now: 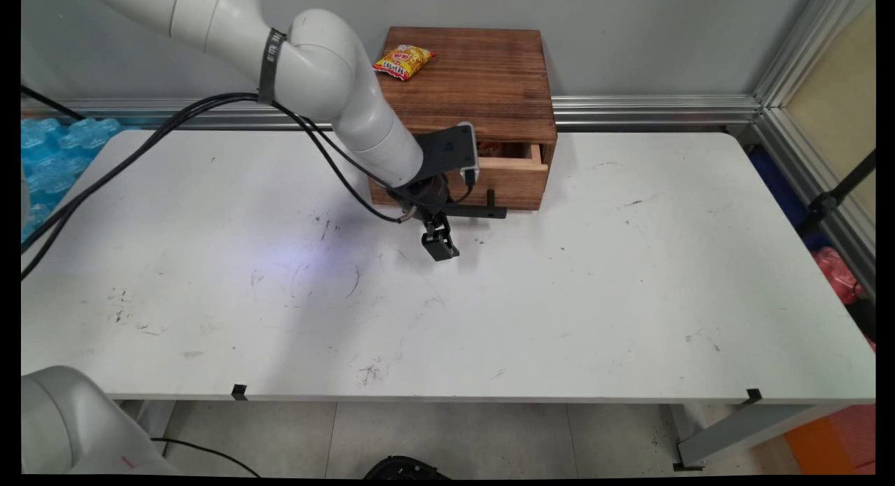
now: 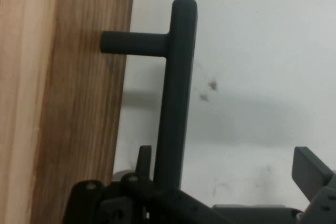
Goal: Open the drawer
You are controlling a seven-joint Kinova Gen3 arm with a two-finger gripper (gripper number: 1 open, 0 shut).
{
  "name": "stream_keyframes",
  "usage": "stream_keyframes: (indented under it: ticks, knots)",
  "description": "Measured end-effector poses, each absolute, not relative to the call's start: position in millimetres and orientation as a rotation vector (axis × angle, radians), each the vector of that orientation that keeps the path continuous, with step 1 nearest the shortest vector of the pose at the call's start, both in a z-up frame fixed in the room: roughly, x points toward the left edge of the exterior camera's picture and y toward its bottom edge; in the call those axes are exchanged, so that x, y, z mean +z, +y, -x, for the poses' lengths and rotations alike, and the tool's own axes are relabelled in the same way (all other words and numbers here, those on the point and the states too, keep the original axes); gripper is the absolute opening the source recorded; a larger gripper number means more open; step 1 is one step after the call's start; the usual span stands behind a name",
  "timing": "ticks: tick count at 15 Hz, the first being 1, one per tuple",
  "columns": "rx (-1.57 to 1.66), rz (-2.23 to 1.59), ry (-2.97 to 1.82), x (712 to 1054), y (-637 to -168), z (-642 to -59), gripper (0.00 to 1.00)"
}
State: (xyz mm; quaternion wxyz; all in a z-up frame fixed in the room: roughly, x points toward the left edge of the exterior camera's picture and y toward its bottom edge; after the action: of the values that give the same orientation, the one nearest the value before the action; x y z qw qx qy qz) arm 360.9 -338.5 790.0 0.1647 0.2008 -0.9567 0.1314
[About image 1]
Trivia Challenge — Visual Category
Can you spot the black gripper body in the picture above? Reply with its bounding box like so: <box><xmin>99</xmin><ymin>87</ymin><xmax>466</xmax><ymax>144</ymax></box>
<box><xmin>390</xmin><ymin>177</ymin><xmax>455</xmax><ymax>221</ymax></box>

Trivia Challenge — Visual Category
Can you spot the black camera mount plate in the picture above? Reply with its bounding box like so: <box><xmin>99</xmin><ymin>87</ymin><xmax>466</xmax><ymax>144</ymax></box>
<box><xmin>417</xmin><ymin>124</ymin><xmax>471</xmax><ymax>191</ymax></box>

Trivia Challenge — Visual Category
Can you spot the red plastic bag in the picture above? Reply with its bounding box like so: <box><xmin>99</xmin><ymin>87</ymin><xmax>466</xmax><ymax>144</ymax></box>
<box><xmin>810</xmin><ymin>246</ymin><xmax>865</xmax><ymax>306</ymax></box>

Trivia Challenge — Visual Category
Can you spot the dark blue bag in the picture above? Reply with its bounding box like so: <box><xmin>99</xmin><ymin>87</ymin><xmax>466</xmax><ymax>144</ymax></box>
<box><xmin>747</xmin><ymin>146</ymin><xmax>831</xmax><ymax>252</ymax></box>

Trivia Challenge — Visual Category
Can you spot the wooden drawer with black handle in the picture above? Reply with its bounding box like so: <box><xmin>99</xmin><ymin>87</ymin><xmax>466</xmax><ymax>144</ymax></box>
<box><xmin>368</xmin><ymin>141</ymin><xmax>552</xmax><ymax>220</ymax></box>

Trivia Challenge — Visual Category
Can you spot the brown wooden drawer cabinet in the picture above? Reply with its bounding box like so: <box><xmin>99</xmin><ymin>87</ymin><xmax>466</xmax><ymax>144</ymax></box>
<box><xmin>361</xmin><ymin>27</ymin><xmax>559</xmax><ymax>193</ymax></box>

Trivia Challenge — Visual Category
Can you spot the black floor cable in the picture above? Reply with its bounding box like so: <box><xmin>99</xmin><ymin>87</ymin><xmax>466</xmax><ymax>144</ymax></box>
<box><xmin>150</xmin><ymin>438</ymin><xmax>263</xmax><ymax>478</ymax></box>

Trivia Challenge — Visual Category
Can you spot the blue bubble wrap sheet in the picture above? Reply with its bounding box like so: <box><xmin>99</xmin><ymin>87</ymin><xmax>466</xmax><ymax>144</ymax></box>
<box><xmin>21</xmin><ymin>117</ymin><xmax>124</xmax><ymax>243</ymax></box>

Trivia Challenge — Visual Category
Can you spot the horizontal aluminium frame rail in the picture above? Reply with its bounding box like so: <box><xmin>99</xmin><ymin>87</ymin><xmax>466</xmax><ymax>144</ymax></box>
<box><xmin>21</xmin><ymin>94</ymin><xmax>764</xmax><ymax>133</ymax></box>

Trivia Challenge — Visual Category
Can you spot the thin black background cable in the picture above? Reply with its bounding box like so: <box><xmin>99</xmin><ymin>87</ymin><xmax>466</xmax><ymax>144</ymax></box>
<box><xmin>21</xmin><ymin>85</ymin><xmax>86</xmax><ymax>121</ymax></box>

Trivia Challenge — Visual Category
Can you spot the black round floor object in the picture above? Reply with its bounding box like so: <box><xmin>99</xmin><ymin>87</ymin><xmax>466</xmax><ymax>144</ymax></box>
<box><xmin>362</xmin><ymin>455</ymin><xmax>452</xmax><ymax>480</ymax></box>

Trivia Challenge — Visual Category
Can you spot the black strap on arm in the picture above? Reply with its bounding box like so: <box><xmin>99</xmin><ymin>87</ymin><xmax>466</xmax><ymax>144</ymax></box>
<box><xmin>257</xmin><ymin>27</ymin><xmax>288</xmax><ymax>107</ymax></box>

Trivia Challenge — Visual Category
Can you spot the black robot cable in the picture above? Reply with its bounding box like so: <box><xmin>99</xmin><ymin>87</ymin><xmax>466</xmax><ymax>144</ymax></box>
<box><xmin>21</xmin><ymin>92</ymin><xmax>420</xmax><ymax>256</ymax></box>
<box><xmin>21</xmin><ymin>94</ymin><xmax>420</xmax><ymax>283</ymax></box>

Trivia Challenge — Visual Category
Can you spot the grey table leg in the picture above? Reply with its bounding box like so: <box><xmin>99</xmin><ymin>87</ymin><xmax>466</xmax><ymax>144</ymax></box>
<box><xmin>670</xmin><ymin>403</ymin><xmax>852</xmax><ymax>472</ymax></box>

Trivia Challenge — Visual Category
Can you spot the yellow red snack packet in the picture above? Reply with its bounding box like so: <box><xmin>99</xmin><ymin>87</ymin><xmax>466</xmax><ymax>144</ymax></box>
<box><xmin>371</xmin><ymin>44</ymin><xmax>436</xmax><ymax>82</ymax></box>

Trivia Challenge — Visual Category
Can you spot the black tripod leg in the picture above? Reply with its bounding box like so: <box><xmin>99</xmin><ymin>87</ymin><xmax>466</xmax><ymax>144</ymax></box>
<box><xmin>796</xmin><ymin>149</ymin><xmax>876</xmax><ymax>236</ymax></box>

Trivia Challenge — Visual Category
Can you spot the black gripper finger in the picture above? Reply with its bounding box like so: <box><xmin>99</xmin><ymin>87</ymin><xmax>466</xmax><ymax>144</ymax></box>
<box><xmin>420</xmin><ymin>213</ymin><xmax>450</xmax><ymax>262</ymax></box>
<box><xmin>434</xmin><ymin>211</ymin><xmax>461</xmax><ymax>260</ymax></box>

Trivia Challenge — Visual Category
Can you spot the white table leg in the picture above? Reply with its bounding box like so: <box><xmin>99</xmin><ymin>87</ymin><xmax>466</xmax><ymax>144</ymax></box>
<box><xmin>115</xmin><ymin>400</ymin><xmax>177</xmax><ymax>453</ymax></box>

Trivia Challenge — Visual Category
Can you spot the aluminium corner frame post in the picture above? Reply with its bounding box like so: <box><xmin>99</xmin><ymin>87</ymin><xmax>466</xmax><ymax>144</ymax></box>
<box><xmin>741</xmin><ymin>0</ymin><xmax>876</xmax><ymax>294</ymax></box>

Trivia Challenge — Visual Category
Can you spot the orange box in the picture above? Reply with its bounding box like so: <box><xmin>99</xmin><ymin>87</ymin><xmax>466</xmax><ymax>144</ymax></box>
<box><xmin>783</xmin><ymin>404</ymin><xmax>876</xmax><ymax>476</ymax></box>

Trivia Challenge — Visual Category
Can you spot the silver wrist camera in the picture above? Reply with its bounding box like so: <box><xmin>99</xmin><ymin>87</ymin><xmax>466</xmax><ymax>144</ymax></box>
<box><xmin>457</xmin><ymin>122</ymin><xmax>481</xmax><ymax>187</ymax></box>

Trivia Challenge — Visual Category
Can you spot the white robot base link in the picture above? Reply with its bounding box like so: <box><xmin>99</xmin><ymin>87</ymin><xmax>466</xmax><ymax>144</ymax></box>
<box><xmin>21</xmin><ymin>365</ymin><xmax>181</xmax><ymax>476</ymax></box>

